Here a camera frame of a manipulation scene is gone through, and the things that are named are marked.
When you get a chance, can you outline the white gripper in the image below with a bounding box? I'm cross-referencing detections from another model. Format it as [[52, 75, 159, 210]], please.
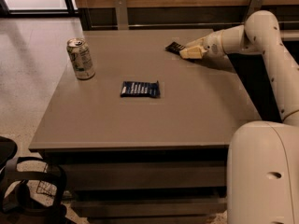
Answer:
[[179, 31, 225, 59]]

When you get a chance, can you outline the black chocolate rxbar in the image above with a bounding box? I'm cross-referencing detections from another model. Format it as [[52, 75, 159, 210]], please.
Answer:
[[165, 42, 185, 55]]

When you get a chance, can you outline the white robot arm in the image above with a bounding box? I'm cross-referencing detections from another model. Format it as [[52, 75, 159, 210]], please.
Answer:
[[179, 10, 299, 224]]

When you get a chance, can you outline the blue rxbar wrapper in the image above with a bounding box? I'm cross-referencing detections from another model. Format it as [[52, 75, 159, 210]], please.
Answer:
[[121, 81, 161, 98]]

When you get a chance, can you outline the grey drawer cabinet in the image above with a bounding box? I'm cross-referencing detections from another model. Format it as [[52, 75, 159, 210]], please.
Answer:
[[30, 30, 258, 224]]

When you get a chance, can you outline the white green soda can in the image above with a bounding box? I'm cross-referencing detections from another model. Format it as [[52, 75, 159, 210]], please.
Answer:
[[66, 38, 95, 80]]

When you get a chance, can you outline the upper grey drawer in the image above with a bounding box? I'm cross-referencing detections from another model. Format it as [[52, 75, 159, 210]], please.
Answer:
[[63, 161, 226, 190]]

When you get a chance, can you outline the grey drawer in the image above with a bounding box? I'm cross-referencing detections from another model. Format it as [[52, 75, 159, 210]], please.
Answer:
[[71, 198, 226, 218], [63, 161, 226, 190]]

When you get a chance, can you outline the lower grey drawer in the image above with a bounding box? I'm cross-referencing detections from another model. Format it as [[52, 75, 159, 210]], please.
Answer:
[[71, 198, 226, 218]]

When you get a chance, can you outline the black chair edge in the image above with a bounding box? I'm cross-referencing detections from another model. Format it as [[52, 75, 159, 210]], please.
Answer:
[[0, 137, 18, 169]]

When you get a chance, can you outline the right metal bracket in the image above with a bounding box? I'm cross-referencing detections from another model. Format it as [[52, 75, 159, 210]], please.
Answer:
[[243, 0, 263, 21]]

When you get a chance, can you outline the metal bracket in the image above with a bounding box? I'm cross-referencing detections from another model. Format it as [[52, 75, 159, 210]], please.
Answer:
[[114, 0, 129, 30], [243, 0, 263, 21]]

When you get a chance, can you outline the left metal bracket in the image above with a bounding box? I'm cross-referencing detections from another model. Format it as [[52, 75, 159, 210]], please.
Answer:
[[114, 0, 129, 30]]

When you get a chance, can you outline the black wire basket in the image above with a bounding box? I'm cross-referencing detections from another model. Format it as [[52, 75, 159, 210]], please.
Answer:
[[36, 164, 57, 198]]

